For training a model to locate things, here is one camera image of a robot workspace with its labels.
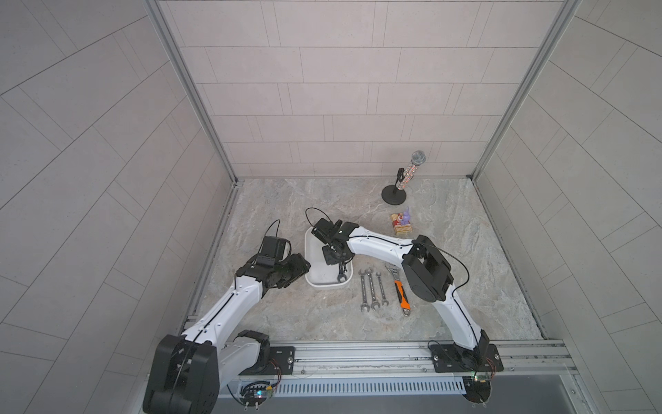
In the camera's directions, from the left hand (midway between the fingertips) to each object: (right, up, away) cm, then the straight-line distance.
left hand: (310, 265), depth 84 cm
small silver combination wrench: (+24, -11, -2) cm, 27 cm away
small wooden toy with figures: (+33, +13, +14) cm, 38 cm away
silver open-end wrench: (+21, -12, -2) cm, 24 cm away
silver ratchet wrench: (+10, -5, +2) cm, 12 cm away
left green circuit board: (-11, -27, -20) cm, 36 cm away
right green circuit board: (+47, -29, -15) cm, 58 cm away
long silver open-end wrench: (+18, -12, -3) cm, 22 cm away
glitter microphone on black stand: (+33, +24, +25) cm, 48 cm away
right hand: (+7, 0, +10) cm, 12 cm away
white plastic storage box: (+2, -3, +3) cm, 5 cm away
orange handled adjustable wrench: (+30, -9, -2) cm, 31 cm away
